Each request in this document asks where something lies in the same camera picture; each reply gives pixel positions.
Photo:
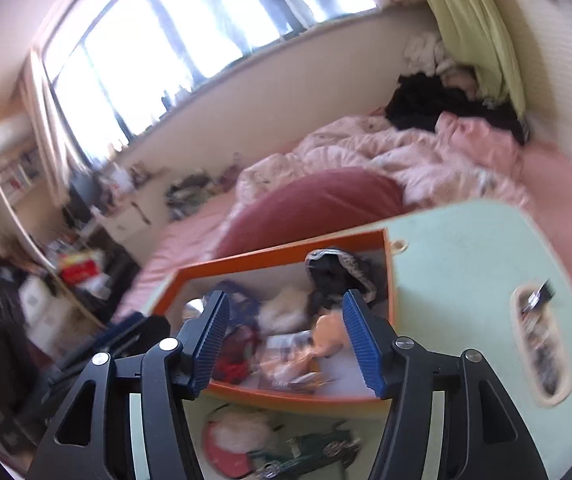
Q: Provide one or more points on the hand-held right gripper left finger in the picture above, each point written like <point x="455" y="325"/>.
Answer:
<point x="211" y="342"/>

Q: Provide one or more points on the orange cardboard box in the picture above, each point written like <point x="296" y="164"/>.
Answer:
<point x="286" y="255"/>

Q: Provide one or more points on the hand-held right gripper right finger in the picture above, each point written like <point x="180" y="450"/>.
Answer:
<point x="363" y="347"/>

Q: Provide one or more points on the light green desktop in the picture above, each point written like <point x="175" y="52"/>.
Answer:
<point x="466" y="260"/>

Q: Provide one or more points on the red carton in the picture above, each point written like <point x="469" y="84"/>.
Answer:
<point x="81" y="270"/>

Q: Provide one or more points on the black binder clip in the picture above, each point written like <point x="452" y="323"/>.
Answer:
<point x="541" y="295"/>

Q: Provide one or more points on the large window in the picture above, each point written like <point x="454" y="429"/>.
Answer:
<point x="191" y="25"/>

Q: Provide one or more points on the shiny silver metal cup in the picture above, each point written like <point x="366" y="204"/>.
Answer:
<point x="194" y="308"/>

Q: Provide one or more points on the white clothes pile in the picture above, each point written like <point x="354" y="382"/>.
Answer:
<point x="426" y="55"/>

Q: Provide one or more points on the plain pink garment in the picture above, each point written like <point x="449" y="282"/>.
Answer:
<point x="476" y="140"/>

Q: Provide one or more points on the striped clothes pile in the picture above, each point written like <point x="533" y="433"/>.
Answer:
<point x="196" y="195"/>

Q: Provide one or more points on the green toy car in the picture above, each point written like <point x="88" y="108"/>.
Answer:
<point x="311" y="452"/>

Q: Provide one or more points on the white bookshelf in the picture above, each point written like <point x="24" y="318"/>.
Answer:
<point x="16" y="170"/>

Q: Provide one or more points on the cream plush toy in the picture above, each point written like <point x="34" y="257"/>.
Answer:
<point x="283" y="307"/>

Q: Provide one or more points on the white drawer cabinet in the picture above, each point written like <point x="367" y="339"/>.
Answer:
<point x="131" y="222"/>

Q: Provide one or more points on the row of windowsill bottles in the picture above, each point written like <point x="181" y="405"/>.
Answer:
<point x="166" y="97"/>

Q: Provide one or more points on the black clothes pile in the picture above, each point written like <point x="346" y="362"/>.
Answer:
<point x="426" y="100"/>

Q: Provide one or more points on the black shiny lace-trimmed cloth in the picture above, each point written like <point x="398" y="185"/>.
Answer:
<point x="336" y="275"/>

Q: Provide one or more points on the red round white-fluff item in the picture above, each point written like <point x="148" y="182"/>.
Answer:
<point x="231" y="440"/>

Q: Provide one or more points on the green hanging cloth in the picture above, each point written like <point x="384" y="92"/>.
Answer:
<point x="471" y="20"/>

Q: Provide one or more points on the pink floral quilt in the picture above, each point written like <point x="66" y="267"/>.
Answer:
<point x="366" y="150"/>

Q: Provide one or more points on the small crumpled paper scraps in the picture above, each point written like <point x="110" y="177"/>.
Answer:
<point x="541" y="355"/>

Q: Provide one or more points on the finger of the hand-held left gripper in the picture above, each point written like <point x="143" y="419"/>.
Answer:
<point x="121" y="332"/>

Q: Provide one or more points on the white louvered closet door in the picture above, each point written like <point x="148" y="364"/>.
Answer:
<point x="556" y="70"/>

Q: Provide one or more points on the black monitor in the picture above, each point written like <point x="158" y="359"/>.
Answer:
<point x="83" y="195"/>

